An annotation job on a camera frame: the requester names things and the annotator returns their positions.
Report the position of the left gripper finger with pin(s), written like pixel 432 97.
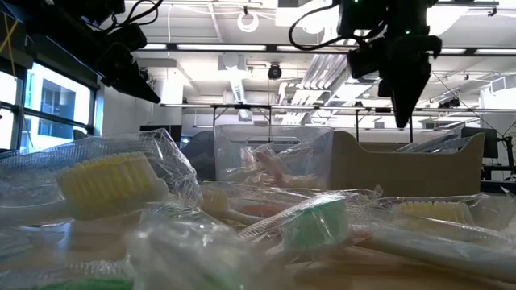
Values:
pixel 141 90

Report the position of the dark window frame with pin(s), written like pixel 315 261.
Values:
pixel 18 121

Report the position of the blue toothbrush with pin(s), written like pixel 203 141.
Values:
pixel 433 143
pixel 457 131

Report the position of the black framed workbench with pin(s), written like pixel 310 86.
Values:
pixel 242 106

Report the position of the ceiling light strip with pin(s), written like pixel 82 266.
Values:
pixel 492 51
pixel 155 46
pixel 221 47
pixel 314 48

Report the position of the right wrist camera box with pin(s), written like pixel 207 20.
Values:
pixel 363 60

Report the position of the orange toothbrush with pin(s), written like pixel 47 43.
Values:
pixel 109 181
pixel 271 165
pixel 300 150
pixel 246 159
pixel 435 211

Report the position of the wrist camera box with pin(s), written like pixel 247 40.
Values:
pixel 363 60
pixel 129 36

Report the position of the black computer monitor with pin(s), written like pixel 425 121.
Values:
pixel 161 129
pixel 489 143

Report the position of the black ceiling camera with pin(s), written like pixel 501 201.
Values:
pixel 144 74
pixel 274 72

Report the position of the clear plastic bin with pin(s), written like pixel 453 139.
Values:
pixel 230 161

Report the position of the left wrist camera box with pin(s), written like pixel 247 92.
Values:
pixel 129 36

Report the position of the black panel yellow tape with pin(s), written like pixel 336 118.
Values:
pixel 16 40

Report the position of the light grey plastic bin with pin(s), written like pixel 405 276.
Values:
pixel 383 173

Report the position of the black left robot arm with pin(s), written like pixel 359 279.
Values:
pixel 60 24

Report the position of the white ventilation duct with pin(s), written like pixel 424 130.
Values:
pixel 238 80

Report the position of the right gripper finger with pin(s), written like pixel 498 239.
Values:
pixel 407 96

